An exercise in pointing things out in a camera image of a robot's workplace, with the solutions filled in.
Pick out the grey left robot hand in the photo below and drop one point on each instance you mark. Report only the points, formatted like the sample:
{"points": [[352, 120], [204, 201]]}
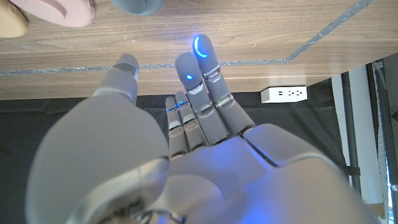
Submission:
{"points": [[217, 180]]}

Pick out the black backdrop cloth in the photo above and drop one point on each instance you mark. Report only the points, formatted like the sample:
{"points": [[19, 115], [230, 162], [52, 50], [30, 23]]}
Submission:
{"points": [[295, 118]]}

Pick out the white power outlet box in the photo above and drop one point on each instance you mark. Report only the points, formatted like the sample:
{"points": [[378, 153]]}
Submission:
{"points": [[283, 94]]}

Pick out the grey tape outline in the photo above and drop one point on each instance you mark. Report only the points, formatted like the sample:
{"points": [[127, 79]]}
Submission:
{"points": [[248, 62]]}

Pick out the black backdrop stand pole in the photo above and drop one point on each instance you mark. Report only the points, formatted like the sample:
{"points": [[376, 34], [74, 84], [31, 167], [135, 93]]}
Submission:
{"points": [[351, 130]]}

